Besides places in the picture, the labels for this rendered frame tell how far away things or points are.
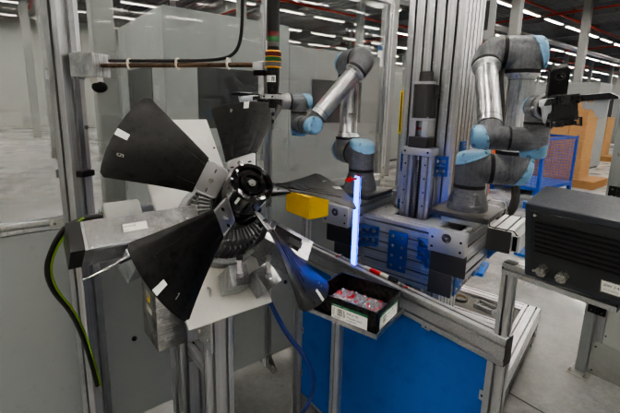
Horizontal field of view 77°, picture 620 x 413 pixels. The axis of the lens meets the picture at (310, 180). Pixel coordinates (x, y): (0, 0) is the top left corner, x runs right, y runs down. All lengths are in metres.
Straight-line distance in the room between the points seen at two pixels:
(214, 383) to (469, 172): 1.14
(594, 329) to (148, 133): 2.41
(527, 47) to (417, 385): 1.18
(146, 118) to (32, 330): 1.03
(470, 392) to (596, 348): 1.50
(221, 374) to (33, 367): 0.79
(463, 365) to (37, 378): 1.52
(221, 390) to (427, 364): 0.65
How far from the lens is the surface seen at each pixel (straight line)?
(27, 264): 1.74
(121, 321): 1.90
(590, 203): 0.99
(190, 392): 1.69
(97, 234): 1.06
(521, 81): 1.60
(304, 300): 0.97
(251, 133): 1.19
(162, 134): 1.07
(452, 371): 1.33
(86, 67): 1.42
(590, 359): 2.79
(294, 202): 1.59
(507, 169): 1.60
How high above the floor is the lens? 1.43
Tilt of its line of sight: 11 degrees down
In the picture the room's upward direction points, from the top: 1 degrees clockwise
